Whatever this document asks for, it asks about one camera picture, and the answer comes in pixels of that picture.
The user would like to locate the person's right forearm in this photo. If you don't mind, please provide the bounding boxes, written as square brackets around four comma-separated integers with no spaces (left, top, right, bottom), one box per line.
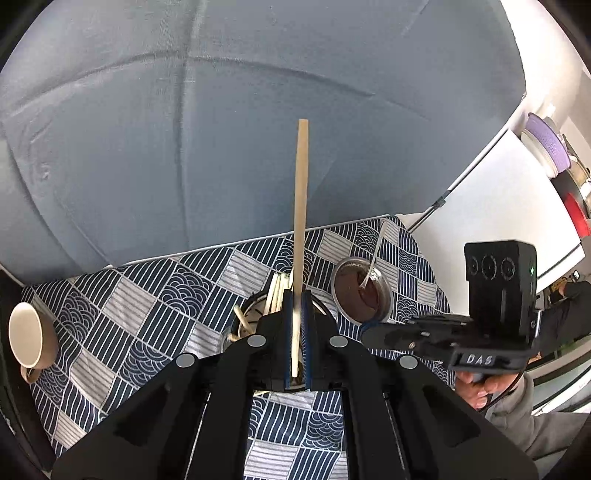
[485,373,591,462]

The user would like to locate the white spoon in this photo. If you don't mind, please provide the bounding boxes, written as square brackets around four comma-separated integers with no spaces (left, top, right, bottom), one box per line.
[360,222,393,292]

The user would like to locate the set of wooden chopsticks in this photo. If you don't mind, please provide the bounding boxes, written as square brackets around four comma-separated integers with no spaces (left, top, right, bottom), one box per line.
[231,272,296,344]

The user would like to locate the blue-grey backdrop cloth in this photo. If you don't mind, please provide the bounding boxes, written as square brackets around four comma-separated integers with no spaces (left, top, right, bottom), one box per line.
[0,0,527,284]

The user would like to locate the blue white patterned tablecloth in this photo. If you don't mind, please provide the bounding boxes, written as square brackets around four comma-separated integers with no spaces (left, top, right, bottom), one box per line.
[21,213,455,480]

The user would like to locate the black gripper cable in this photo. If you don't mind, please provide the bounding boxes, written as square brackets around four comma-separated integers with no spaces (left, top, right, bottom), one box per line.
[480,368,528,414]

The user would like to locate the purple colander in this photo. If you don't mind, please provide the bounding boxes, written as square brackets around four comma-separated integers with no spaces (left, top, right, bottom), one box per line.
[522,113,574,177]

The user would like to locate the beige ceramic mug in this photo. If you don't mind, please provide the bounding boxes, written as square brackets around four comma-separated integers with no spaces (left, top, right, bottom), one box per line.
[8,301,60,385]

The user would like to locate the black metal tumbler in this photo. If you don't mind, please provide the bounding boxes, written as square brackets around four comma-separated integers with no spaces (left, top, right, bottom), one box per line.
[223,291,339,356]

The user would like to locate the long bamboo chopstick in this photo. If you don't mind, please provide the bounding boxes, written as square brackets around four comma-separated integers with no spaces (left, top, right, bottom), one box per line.
[290,119,310,377]

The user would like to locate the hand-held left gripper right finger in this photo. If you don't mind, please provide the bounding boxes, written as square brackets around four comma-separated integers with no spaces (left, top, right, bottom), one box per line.
[302,290,540,480]

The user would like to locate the metal bowl with brown sauce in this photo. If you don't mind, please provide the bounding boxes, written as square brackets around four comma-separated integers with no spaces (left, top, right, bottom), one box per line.
[330,257,394,324]

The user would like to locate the black backdrop clip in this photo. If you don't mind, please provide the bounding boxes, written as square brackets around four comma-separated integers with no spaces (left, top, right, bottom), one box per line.
[409,189,451,232]

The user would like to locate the person's right hand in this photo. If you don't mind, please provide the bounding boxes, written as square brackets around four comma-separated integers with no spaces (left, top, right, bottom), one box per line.
[455,369,509,411]

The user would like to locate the red bowl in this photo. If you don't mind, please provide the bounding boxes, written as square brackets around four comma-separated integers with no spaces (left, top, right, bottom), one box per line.
[563,194,591,237]

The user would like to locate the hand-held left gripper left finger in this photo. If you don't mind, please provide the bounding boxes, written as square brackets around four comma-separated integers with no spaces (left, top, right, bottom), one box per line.
[51,290,296,480]

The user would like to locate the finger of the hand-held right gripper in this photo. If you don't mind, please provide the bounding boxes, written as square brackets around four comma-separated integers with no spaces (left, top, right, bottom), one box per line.
[361,322,463,357]
[405,315,472,330]

